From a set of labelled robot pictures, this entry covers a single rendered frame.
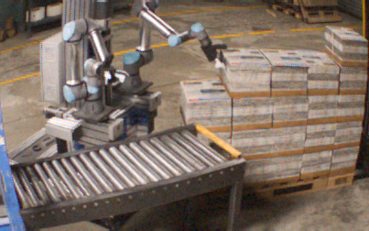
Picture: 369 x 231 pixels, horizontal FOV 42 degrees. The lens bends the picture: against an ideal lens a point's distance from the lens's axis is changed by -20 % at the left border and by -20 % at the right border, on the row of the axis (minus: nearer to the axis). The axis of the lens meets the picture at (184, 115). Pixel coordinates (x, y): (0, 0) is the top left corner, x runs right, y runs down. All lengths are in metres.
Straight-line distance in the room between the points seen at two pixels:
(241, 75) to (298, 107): 0.50
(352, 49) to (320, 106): 0.56
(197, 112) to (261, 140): 0.50
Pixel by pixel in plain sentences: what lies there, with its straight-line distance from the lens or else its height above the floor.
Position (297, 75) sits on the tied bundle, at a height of 0.98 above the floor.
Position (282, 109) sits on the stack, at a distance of 3.86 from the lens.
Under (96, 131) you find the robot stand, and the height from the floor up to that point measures 0.71.
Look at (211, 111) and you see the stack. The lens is 3.72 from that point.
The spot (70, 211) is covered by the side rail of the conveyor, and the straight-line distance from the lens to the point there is 2.66.
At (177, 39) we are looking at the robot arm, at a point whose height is 1.21.
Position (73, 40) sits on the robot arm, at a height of 1.34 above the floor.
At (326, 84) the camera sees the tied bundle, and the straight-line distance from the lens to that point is 3.91.
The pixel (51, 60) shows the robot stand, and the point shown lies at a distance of 3.84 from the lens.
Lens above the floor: 2.22
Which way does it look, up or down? 24 degrees down
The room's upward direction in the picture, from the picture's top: straight up
